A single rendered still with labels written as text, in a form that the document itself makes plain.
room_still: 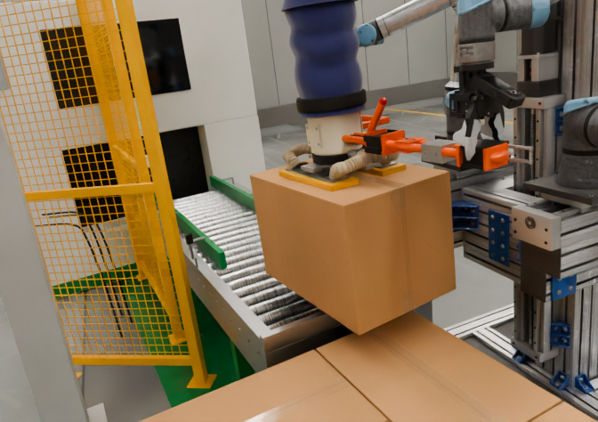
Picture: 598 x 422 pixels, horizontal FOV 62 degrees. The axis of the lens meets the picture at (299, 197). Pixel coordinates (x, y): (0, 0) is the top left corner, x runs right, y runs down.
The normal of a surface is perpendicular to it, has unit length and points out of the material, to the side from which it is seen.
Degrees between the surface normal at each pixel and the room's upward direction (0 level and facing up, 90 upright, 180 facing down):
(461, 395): 0
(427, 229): 90
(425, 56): 90
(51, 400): 90
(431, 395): 0
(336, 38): 68
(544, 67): 90
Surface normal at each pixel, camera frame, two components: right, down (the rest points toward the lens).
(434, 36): 0.37, 0.22
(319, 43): -0.25, -0.04
